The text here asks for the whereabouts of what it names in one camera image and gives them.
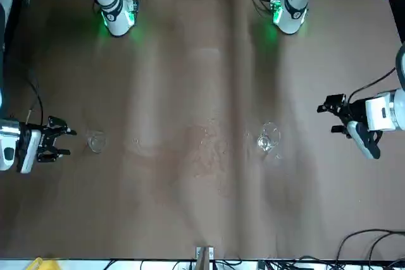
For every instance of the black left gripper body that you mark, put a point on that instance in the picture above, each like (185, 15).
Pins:
(356, 110)

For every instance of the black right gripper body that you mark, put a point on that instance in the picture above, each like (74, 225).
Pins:
(47, 142)

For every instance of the clear glass conical flask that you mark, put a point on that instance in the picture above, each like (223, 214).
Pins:
(95, 143)

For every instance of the clear glass beaker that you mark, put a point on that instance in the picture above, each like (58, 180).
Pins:
(269, 143)

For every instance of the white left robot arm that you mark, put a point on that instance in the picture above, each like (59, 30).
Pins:
(292, 14)

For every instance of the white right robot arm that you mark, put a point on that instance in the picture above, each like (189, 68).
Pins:
(117, 20)

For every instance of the yellow object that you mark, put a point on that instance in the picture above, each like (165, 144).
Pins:
(44, 265)

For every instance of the aluminium camera post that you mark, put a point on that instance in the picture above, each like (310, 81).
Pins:
(204, 257)

